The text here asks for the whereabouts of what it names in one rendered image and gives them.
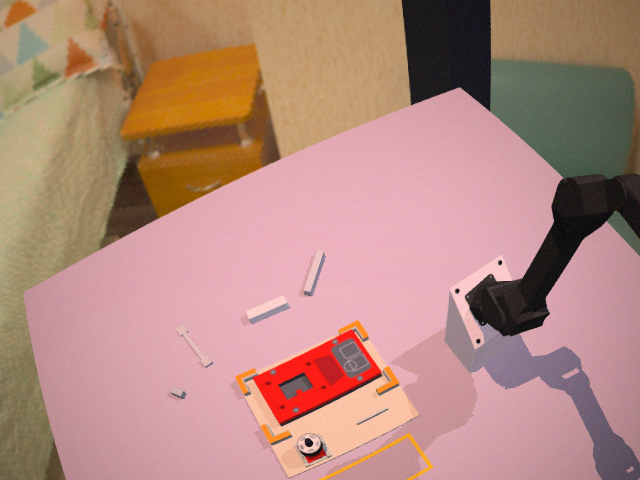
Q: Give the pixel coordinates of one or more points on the pale pink rectangular bar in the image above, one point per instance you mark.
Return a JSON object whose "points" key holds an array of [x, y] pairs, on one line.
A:
{"points": [[314, 272], [272, 307]]}

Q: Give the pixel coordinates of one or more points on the orange rectangular outline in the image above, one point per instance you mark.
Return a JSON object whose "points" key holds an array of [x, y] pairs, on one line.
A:
{"points": [[382, 449]]}

